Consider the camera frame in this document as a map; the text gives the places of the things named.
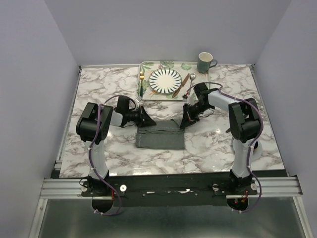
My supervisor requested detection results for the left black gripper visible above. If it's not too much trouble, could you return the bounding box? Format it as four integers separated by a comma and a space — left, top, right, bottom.
125, 106, 156, 127

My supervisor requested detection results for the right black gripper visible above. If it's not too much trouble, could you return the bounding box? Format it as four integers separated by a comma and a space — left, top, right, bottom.
179, 101, 211, 129

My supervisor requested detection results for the grey cloth napkin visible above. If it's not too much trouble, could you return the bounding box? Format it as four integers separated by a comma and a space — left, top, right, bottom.
135, 119, 185, 150

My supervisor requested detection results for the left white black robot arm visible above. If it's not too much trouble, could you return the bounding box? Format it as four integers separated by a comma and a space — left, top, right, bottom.
76, 95, 157, 196

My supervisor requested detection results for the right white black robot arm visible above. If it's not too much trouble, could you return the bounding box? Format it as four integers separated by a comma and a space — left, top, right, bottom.
180, 83, 264, 194

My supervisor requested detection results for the floral serving tray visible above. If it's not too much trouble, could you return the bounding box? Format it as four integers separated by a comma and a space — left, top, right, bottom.
137, 61, 215, 101

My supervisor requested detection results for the striped white plate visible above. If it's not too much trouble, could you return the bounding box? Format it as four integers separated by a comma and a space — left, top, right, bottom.
148, 68, 182, 94

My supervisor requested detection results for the bronze knife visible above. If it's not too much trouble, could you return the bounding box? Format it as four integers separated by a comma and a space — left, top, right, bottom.
172, 73, 190, 98

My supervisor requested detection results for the silver spoon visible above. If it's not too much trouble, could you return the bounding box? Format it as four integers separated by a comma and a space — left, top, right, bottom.
187, 73, 196, 94

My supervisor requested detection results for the teal ceramic mug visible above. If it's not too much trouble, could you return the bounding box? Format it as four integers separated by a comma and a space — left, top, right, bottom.
197, 52, 218, 73

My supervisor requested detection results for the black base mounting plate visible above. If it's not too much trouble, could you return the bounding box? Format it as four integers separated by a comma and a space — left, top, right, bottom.
81, 172, 258, 207

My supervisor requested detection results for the small white saucer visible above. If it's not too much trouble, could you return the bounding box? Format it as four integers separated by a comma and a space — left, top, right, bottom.
250, 141, 263, 163

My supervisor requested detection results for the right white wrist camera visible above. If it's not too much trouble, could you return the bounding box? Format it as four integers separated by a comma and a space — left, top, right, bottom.
184, 96, 195, 106

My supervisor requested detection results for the gold green-handled fork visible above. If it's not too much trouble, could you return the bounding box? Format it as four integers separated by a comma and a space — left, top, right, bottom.
140, 71, 144, 98

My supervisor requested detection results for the aluminium frame rail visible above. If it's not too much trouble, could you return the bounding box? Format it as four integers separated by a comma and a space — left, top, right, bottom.
40, 177, 303, 199

